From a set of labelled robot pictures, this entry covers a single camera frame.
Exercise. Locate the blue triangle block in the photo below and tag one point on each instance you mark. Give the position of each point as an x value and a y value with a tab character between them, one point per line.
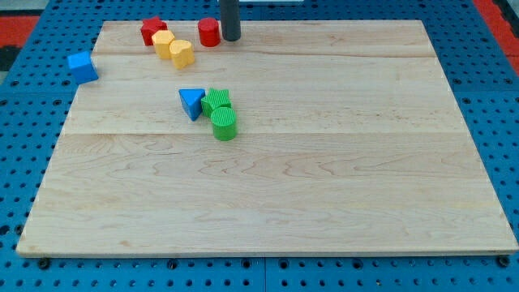
191	101

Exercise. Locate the green cylinder block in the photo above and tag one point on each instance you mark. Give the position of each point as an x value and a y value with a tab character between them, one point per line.
224	123

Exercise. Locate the green star block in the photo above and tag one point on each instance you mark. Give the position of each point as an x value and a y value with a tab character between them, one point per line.
215	99

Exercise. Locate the light wooden board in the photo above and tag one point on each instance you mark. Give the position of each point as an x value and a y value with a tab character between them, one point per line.
349	142

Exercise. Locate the yellow heart block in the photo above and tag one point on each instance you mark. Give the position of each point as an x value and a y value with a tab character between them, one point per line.
181	53

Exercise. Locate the red cylinder block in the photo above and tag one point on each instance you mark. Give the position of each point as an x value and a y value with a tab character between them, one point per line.
209	32

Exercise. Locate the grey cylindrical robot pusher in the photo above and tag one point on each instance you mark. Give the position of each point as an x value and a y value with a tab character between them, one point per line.
230	19

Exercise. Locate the yellow hexagon block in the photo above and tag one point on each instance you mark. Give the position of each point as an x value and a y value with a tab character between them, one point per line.
161	41

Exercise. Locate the red star block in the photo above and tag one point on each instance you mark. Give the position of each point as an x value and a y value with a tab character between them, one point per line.
150	27

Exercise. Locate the blue cube block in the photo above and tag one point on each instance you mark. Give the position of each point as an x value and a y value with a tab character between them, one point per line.
82	67

